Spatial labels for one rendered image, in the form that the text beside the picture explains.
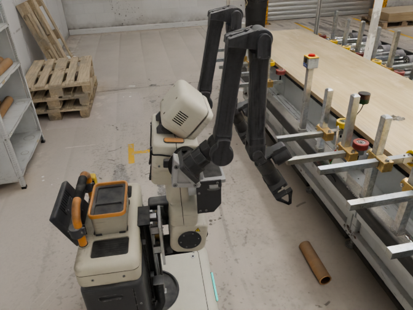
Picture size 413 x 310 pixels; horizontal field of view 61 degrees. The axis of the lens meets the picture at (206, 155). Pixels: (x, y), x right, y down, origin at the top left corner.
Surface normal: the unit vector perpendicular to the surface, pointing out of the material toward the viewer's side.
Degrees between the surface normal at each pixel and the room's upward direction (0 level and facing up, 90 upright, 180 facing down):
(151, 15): 90
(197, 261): 0
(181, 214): 90
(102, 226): 92
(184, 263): 0
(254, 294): 0
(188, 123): 90
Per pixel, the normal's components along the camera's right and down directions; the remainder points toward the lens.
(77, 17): 0.19, 0.51
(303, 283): -0.03, -0.85
